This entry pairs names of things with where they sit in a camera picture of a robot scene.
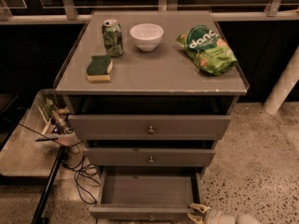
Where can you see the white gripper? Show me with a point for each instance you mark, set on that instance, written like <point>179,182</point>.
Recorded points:
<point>216,216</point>

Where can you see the grey bottom drawer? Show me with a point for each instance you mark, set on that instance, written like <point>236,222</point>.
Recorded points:
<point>147,193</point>

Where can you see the grey drawer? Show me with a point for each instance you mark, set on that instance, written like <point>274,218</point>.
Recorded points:
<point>149,127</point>
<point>150,157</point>
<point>147,193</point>

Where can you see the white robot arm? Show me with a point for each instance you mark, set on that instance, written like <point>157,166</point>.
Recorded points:
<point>241,219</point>

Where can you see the grey middle drawer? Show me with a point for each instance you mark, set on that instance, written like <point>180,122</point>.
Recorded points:
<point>150,157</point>

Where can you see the grey drawer cabinet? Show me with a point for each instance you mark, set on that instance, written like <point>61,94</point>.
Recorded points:
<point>160,82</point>

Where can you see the grey top drawer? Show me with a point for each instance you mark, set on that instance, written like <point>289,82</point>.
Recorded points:
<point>149,127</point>

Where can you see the black metal stand leg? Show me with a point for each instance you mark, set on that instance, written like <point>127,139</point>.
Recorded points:
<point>37,217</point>

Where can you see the green chip bag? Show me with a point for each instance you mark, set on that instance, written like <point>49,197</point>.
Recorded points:
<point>208,51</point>

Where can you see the white diagonal pole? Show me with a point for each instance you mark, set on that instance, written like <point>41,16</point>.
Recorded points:
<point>284,85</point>

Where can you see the clutter items in bin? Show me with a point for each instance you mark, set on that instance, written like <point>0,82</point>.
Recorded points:
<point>57,117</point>

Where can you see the green yellow sponge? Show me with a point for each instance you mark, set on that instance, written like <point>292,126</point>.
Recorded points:
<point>99,68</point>

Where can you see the clear plastic bin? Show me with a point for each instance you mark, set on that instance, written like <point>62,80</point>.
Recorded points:
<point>36,130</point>

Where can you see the white ceramic bowl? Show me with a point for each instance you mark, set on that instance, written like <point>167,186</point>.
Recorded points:
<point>147,36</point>

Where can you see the green soda can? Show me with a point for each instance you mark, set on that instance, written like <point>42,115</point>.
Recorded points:
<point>112,37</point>

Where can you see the metal window railing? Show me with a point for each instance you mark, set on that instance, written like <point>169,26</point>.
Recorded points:
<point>79,11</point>

